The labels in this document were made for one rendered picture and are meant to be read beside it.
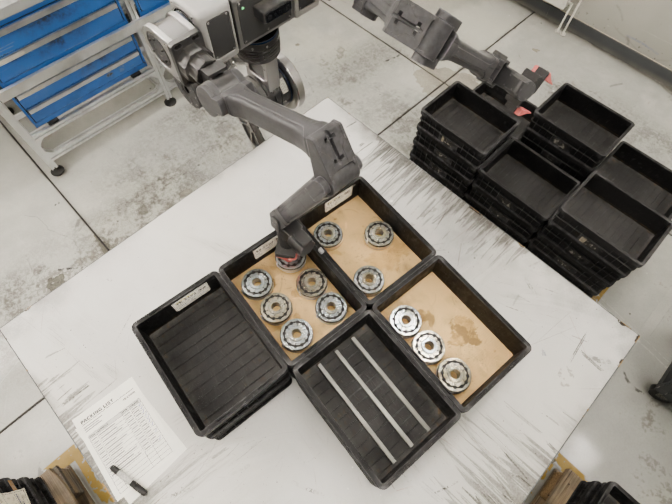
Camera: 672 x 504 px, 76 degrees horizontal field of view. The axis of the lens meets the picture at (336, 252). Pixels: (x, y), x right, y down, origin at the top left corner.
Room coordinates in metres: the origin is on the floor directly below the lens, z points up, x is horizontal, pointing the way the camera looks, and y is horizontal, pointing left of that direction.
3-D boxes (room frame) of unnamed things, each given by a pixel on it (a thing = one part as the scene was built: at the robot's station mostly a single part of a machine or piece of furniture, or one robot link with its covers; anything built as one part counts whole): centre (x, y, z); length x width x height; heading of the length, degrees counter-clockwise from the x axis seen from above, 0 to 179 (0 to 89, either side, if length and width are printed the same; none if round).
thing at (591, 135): (1.59, -1.20, 0.37); 0.40 x 0.30 x 0.45; 47
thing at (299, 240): (0.61, 0.12, 1.09); 0.11 x 0.09 x 0.12; 47
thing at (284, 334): (0.37, 0.11, 0.86); 0.10 x 0.10 x 0.01
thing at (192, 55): (0.85, 0.35, 1.45); 0.09 x 0.08 x 0.12; 137
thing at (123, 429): (0.06, 0.63, 0.70); 0.33 x 0.23 x 0.01; 47
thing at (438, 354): (0.34, -0.30, 0.86); 0.10 x 0.10 x 0.01
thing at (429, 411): (0.19, -0.13, 0.87); 0.40 x 0.30 x 0.11; 41
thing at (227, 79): (0.80, 0.29, 1.43); 0.10 x 0.05 x 0.09; 47
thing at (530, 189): (1.30, -0.93, 0.31); 0.40 x 0.30 x 0.34; 47
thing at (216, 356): (0.30, 0.36, 0.87); 0.40 x 0.30 x 0.11; 41
